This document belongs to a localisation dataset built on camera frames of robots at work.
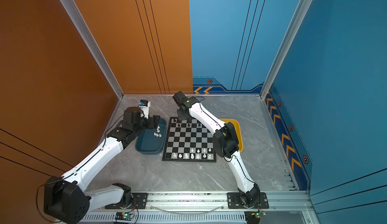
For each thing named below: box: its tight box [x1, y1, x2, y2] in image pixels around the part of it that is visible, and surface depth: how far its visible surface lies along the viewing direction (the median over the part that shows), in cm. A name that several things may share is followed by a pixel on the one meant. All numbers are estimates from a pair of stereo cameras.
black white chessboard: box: [162, 117, 217, 163], surface depth 93 cm
